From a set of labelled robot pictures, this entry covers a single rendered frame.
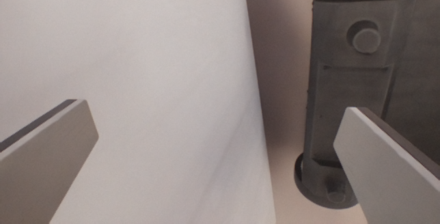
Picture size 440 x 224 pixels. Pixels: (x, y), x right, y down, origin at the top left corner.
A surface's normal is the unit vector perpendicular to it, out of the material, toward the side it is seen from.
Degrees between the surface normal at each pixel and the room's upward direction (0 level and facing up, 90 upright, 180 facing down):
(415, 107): 0
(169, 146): 90
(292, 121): 0
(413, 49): 0
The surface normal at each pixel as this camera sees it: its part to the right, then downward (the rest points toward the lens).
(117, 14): 0.92, 0.00
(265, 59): -0.34, 0.49
